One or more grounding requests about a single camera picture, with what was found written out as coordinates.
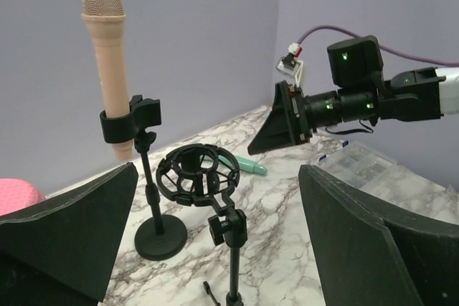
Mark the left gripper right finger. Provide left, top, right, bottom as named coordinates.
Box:
left=298, top=165, right=458, bottom=306

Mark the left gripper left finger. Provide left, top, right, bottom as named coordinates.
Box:
left=1, top=163, right=138, bottom=305

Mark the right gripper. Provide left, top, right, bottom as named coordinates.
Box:
left=247, top=82, right=343, bottom=156

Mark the mint green microphone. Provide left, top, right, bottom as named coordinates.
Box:
left=219, top=156, right=268, bottom=176

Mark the black tripod shock-mount stand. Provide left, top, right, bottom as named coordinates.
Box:
left=156, top=143, right=247, bottom=305

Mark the black round-base clip stand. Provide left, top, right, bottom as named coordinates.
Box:
left=100, top=95, right=188, bottom=261

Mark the beige microphone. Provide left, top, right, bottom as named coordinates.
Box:
left=80, top=0, right=134, bottom=161

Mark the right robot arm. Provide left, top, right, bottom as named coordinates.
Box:
left=247, top=35, right=458, bottom=156

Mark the pink microphone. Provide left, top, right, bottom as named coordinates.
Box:
left=0, top=178, right=46, bottom=216

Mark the clear plastic screw box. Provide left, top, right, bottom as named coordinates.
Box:
left=317, top=139, right=399, bottom=192

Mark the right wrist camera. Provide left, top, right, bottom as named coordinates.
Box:
left=276, top=42, right=306, bottom=87

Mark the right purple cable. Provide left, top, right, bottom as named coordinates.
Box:
left=297, top=25, right=459, bottom=69

